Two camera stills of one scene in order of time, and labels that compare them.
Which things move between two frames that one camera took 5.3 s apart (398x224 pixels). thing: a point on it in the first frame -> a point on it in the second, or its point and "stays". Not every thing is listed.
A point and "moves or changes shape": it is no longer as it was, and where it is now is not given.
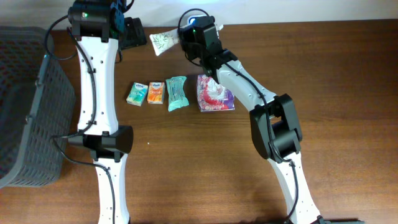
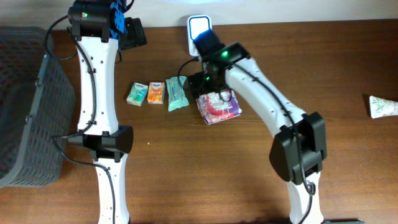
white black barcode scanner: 201,21 stays
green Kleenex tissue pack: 137,94 stays
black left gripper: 136,33 stays
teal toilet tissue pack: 176,96 stays
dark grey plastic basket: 37,98 stays
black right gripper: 184,37 -> 196,84
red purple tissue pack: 212,96 moves or changes shape
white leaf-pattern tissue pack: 160,42 -> 380,107
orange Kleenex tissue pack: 156,93 stays
